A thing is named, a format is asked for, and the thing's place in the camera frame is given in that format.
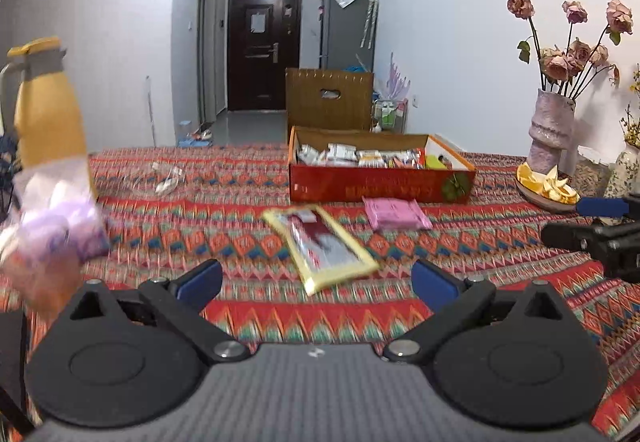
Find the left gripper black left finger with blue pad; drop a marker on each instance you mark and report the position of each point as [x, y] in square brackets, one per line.
[119, 358]

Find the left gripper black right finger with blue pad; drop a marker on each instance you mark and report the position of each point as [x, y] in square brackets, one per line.
[508, 358]

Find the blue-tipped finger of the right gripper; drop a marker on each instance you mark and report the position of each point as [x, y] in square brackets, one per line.
[601, 207]

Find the dark brown door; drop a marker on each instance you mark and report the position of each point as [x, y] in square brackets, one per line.
[263, 42]

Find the wire basket with items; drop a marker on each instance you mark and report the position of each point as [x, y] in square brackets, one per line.
[389, 115]

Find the grey refrigerator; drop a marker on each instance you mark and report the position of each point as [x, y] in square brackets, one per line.
[348, 29]

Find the patterned red tablecloth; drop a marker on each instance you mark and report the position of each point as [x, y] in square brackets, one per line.
[225, 312]

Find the yellow silver snack bag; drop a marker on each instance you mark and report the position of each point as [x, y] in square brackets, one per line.
[324, 253]

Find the pink ceramic vase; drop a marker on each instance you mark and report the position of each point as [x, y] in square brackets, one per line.
[551, 130]

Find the plate of orange peels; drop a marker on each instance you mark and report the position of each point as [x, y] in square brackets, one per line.
[546, 190]

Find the red cardboard snack box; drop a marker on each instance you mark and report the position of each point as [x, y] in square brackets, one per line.
[353, 184]

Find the dried pink roses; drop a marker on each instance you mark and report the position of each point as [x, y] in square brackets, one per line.
[567, 69]

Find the glass jar of seeds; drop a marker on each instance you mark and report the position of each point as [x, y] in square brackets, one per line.
[591, 173]

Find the pink snack packet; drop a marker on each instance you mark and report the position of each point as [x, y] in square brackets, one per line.
[395, 214]

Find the speckled white vase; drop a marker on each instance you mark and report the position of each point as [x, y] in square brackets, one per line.
[624, 173]

